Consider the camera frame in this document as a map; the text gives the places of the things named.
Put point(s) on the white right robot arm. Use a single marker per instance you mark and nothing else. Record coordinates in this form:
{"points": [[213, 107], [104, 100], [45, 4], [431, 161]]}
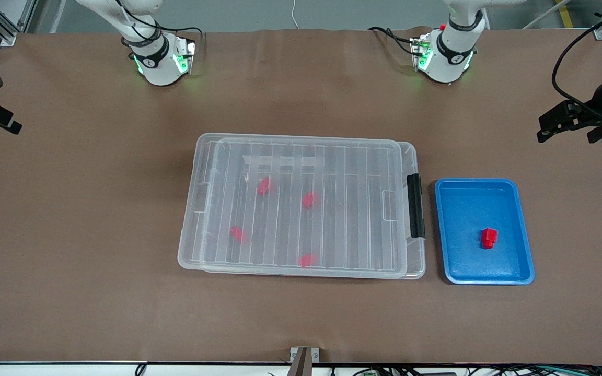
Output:
{"points": [[157, 68]]}

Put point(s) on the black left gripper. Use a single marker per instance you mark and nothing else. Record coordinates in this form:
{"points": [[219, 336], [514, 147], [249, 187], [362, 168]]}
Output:
{"points": [[595, 110]]}

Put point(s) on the brown table cover mat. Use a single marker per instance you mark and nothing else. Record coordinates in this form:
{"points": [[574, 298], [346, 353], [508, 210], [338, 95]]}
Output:
{"points": [[71, 313]]}

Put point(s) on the red block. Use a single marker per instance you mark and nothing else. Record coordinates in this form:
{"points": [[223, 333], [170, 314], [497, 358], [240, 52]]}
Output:
{"points": [[238, 235], [310, 199], [307, 260], [489, 238], [264, 186]]}

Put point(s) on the clear plastic storage box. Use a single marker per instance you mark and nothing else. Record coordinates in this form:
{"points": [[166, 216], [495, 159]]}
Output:
{"points": [[418, 261]]}

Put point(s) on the small metal bracket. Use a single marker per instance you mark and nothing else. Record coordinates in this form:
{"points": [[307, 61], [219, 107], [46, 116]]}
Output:
{"points": [[315, 355]]}

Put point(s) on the blue plastic tray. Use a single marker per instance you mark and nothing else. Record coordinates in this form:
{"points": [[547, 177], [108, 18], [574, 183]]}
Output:
{"points": [[468, 209]]}

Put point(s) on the clear ribbed plastic lid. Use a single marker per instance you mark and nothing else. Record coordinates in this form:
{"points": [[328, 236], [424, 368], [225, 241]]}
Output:
{"points": [[332, 235]]}

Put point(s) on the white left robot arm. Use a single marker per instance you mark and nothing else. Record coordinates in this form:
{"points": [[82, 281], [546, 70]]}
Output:
{"points": [[452, 52]]}

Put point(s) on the brown camera post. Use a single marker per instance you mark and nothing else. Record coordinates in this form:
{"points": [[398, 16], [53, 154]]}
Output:
{"points": [[301, 365]]}

